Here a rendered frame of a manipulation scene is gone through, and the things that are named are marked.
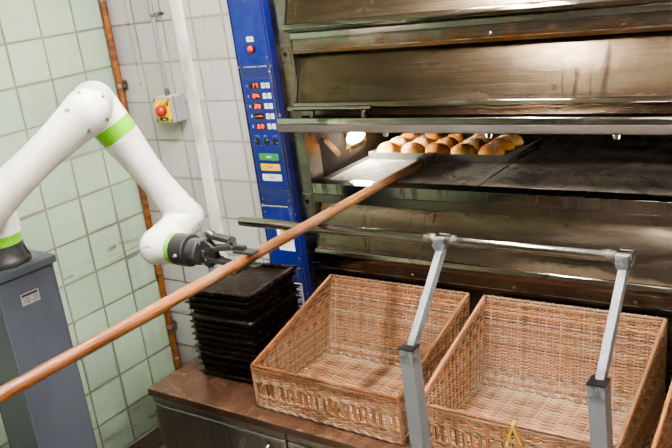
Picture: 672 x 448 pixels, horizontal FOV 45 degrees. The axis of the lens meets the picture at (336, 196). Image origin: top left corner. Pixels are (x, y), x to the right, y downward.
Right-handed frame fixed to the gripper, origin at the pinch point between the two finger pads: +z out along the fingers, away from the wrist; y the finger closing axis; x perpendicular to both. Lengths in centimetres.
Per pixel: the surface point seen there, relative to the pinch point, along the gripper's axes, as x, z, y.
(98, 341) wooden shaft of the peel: 51, 2, 0
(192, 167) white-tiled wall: -67, -88, -3
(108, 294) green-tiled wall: -39, -120, 43
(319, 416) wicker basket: -18, 0, 58
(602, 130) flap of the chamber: -54, 77, -22
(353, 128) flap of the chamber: -53, 1, -22
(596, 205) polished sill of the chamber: -69, 70, 3
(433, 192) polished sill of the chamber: -68, 18, 2
